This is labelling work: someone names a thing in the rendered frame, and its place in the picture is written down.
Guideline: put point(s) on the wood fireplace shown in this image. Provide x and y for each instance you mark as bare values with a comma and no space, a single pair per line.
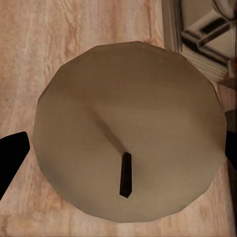
204,31

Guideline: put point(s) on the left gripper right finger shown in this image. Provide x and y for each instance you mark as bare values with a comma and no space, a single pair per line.
231,148

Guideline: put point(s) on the pillar candle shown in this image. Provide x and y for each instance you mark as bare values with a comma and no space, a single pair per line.
129,132

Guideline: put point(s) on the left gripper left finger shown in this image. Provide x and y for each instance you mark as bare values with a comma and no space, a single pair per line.
13,150

